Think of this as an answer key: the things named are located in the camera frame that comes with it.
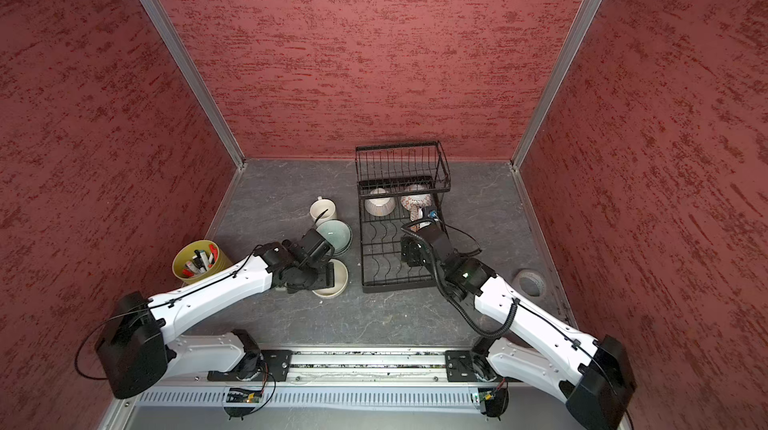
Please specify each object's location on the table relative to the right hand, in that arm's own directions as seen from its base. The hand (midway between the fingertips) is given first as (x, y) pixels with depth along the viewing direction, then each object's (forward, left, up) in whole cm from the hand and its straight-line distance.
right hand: (411, 245), depth 78 cm
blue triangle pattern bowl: (+22, -4, -9) cm, 25 cm away
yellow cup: (+1, +62, -2) cm, 62 cm away
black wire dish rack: (+35, +3, -15) cm, 39 cm away
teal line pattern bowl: (+11, +23, -10) cm, 27 cm away
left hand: (-7, +26, -10) cm, 28 cm away
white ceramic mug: (+19, +28, -8) cm, 35 cm away
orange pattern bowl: (+19, -4, -12) cm, 23 cm away
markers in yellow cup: (0, +60, -7) cm, 61 cm away
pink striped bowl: (+21, +9, -11) cm, 25 cm away
